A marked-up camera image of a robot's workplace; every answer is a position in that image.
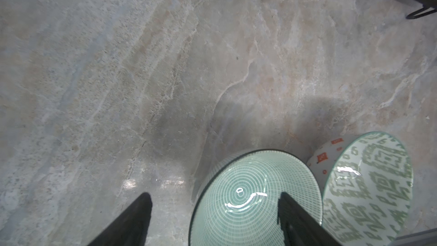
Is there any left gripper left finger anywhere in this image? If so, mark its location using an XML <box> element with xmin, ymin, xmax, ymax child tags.
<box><xmin>88</xmin><ymin>192</ymin><xmax>152</xmax><ymax>246</ymax></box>

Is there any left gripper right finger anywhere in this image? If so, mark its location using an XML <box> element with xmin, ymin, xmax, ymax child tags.
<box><xmin>277</xmin><ymin>192</ymin><xmax>341</xmax><ymax>246</ymax></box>

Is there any pale green bowl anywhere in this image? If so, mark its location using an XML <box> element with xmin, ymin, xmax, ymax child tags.
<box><xmin>188</xmin><ymin>149</ymin><xmax>323</xmax><ymax>246</ymax></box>

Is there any green white patterned bowl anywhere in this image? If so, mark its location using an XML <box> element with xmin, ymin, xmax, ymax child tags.
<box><xmin>306</xmin><ymin>132</ymin><xmax>413</xmax><ymax>246</ymax></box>

